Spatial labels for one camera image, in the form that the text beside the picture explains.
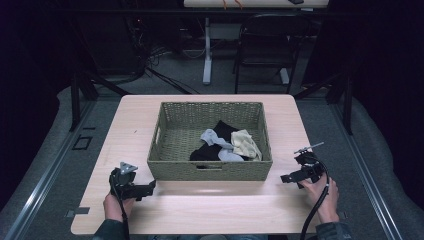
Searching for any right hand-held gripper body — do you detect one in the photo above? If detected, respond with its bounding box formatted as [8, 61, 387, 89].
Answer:
[293, 141, 330, 185]

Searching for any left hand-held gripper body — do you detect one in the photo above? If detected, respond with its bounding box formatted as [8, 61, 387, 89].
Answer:
[108, 161, 148, 201]

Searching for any green woven basket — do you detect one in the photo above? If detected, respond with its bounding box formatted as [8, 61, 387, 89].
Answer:
[146, 101, 274, 182]

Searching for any cream sock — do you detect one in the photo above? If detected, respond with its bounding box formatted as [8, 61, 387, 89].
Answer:
[230, 129, 263, 162]

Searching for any black sock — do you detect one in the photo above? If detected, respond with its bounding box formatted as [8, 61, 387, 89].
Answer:
[189, 120, 250, 163]

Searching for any light blue sock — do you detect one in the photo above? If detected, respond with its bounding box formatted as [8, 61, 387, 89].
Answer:
[199, 128, 245, 163]

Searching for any person's left hand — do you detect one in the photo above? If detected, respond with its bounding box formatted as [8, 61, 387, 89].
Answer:
[103, 191, 136, 223]

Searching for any person's right hand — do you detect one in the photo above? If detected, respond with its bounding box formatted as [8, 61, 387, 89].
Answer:
[299, 172, 341, 225]

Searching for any black metal stand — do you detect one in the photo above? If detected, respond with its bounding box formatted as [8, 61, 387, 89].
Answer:
[292, 70, 355, 136]
[67, 68, 132, 133]

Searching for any black folding chair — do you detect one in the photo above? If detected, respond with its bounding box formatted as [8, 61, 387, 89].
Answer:
[232, 12, 314, 95]

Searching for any white-legged desk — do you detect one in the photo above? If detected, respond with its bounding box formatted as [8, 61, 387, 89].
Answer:
[182, 0, 330, 86]

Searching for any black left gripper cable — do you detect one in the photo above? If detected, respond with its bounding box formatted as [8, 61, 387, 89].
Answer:
[109, 176, 131, 240]

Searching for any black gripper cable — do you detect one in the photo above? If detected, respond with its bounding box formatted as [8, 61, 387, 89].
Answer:
[109, 176, 131, 240]
[299, 159, 332, 240]

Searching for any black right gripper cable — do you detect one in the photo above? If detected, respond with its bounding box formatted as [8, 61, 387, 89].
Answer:
[299, 159, 332, 240]

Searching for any aluminium floor rail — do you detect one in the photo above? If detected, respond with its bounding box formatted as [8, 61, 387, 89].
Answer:
[332, 102, 405, 240]
[2, 99, 98, 240]

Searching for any bundle of floor cables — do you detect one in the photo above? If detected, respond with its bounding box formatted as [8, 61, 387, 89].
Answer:
[125, 18, 202, 96]

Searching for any orange cable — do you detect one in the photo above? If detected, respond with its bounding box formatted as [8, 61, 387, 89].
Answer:
[221, 0, 245, 10]

